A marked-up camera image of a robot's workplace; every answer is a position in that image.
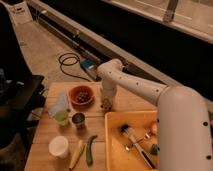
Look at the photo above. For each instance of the blue grey power box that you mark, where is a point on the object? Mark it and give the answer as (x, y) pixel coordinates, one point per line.
(91, 69)

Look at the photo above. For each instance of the green cucumber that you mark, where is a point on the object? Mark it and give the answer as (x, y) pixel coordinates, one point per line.
(89, 157)

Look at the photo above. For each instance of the small metal cup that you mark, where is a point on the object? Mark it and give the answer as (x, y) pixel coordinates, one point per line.
(79, 120)

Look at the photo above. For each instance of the yellow plastic bin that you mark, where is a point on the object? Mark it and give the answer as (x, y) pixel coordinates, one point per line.
(117, 157)

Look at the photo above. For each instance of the metal spoon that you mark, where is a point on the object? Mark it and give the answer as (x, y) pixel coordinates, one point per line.
(135, 141)

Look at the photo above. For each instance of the black chair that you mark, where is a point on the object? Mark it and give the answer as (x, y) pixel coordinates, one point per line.
(19, 87)

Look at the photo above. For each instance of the green plastic cup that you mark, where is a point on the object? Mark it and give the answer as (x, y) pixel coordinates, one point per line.
(62, 117)

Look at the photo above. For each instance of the white paper cup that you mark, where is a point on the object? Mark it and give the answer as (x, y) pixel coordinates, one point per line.
(59, 147)

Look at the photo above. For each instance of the blue green sponge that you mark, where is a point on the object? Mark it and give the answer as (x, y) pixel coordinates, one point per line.
(154, 149)

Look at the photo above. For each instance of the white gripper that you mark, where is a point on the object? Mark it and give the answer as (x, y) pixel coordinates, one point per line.
(107, 103)

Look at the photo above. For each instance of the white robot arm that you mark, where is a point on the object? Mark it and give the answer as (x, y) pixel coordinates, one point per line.
(184, 136)

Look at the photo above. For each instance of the red bowl with contents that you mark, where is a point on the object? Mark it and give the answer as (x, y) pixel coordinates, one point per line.
(81, 95)

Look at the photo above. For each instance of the peach apple toy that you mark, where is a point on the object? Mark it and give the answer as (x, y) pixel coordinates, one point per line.
(154, 128)

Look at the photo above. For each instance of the clear plastic bag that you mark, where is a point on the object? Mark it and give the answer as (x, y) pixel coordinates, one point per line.
(61, 104)

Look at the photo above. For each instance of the white box device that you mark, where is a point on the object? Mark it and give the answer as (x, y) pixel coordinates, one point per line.
(20, 13)

